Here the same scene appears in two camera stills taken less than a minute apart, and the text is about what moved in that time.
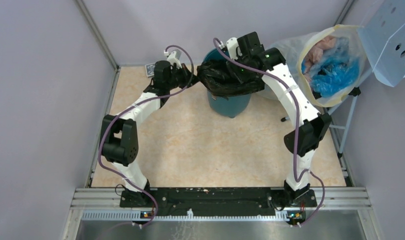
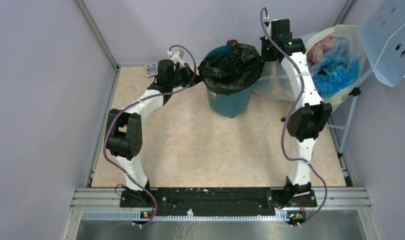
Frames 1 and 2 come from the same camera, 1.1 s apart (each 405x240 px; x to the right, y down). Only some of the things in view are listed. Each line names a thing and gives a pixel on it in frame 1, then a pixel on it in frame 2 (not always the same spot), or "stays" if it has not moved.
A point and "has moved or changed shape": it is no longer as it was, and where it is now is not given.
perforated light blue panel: (387, 35) stays
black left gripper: (185, 72) stays
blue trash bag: (335, 70) stays
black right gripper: (242, 78) → (265, 58)
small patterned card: (150, 69) stays
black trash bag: (216, 78) has moved or changed shape
